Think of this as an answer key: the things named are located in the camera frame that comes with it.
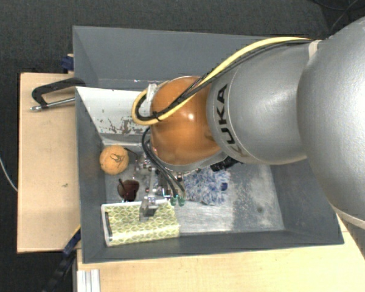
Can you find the green patterned box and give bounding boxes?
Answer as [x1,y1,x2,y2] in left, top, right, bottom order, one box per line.
[100,201,181,248]

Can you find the dark brown sunglasses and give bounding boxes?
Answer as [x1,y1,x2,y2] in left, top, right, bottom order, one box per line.
[117,147,141,203]

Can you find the orange ball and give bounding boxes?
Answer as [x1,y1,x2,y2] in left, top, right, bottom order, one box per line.
[99,145,130,175]

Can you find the blue and white cloth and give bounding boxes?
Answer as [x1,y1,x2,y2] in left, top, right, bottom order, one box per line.
[182,165,232,207]

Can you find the grey metal bin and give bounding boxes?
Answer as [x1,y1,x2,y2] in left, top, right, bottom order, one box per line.
[72,25,345,264]

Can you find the pale wood flat board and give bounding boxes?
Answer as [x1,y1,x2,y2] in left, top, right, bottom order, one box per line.
[16,72,82,254]

